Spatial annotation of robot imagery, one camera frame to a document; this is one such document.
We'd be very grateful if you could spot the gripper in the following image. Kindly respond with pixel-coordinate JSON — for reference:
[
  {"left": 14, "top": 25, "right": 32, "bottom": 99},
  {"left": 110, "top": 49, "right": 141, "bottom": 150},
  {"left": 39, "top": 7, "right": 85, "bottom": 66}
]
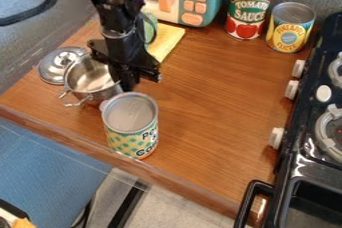
[{"left": 85, "top": 26, "right": 163, "bottom": 93}]

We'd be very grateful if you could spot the yellow cloth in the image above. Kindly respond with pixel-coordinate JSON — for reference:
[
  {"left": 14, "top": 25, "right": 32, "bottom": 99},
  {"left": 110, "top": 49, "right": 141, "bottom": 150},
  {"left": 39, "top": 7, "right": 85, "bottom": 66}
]
[{"left": 145, "top": 21, "right": 188, "bottom": 64}]

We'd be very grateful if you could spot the silver lid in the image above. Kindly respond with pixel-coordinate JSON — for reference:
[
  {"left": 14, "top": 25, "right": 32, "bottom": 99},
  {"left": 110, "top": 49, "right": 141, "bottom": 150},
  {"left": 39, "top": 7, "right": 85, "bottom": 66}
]
[{"left": 36, "top": 46, "right": 89, "bottom": 86}]

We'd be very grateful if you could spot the yellow pineapple can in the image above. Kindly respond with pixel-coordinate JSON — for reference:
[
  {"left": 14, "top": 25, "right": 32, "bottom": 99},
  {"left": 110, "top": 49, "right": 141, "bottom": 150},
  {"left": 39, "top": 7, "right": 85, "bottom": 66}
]
[{"left": 264, "top": 1, "right": 318, "bottom": 54}]

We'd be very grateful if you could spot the green toy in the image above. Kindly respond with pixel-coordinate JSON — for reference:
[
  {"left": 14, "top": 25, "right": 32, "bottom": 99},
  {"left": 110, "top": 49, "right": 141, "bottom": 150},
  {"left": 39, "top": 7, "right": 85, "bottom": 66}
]
[{"left": 140, "top": 6, "right": 161, "bottom": 45}]

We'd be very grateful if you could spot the black cable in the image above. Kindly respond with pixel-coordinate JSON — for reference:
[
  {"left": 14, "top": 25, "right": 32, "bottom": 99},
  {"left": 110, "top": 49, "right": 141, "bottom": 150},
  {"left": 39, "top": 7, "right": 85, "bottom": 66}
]
[{"left": 0, "top": 0, "right": 73, "bottom": 28}]

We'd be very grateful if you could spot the red tomato sauce can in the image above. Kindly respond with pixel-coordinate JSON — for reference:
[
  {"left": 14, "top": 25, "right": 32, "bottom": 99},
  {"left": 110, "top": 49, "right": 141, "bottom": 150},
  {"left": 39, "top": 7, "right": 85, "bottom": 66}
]
[{"left": 223, "top": 0, "right": 276, "bottom": 41}]

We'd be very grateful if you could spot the silver pot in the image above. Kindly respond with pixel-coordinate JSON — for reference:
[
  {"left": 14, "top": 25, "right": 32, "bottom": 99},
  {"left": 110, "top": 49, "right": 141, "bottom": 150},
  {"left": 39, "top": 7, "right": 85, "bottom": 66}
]
[{"left": 57, "top": 52, "right": 125, "bottom": 109}]

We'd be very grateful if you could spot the toy stove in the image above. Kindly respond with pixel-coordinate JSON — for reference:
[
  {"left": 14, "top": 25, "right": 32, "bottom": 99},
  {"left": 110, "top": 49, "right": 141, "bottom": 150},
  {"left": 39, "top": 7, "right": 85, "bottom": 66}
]
[{"left": 232, "top": 11, "right": 342, "bottom": 228}]

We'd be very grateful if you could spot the green dotted can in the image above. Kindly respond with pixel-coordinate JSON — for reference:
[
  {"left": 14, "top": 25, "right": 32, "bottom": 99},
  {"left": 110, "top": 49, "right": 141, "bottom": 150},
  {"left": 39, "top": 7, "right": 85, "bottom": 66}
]
[{"left": 97, "top": 91, "right": 161, "bottom": 161}]

